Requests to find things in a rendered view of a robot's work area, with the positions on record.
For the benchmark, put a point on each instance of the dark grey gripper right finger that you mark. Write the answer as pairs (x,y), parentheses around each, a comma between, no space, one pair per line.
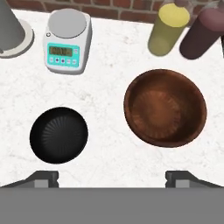
(180,178)

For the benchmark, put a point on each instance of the yellow bottle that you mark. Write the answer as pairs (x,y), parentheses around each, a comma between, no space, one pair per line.
(167,29)

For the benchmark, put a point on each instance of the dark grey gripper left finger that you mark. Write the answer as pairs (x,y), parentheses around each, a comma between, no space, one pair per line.
(43,178)

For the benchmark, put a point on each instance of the small black bowl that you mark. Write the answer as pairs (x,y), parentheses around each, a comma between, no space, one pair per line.
(58,135)

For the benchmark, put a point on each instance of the grey cone-shaped appliance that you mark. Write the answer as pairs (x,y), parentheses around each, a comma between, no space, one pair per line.
(13,29)

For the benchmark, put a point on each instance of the white kitchen scale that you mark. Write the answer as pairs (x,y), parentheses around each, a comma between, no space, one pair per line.
(67,40)

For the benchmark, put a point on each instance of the dark maroon bottle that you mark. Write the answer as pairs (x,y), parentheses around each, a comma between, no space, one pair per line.
(201,33)

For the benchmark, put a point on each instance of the large brown wooden bowl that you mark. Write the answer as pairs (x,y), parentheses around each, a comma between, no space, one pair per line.
(165,108)

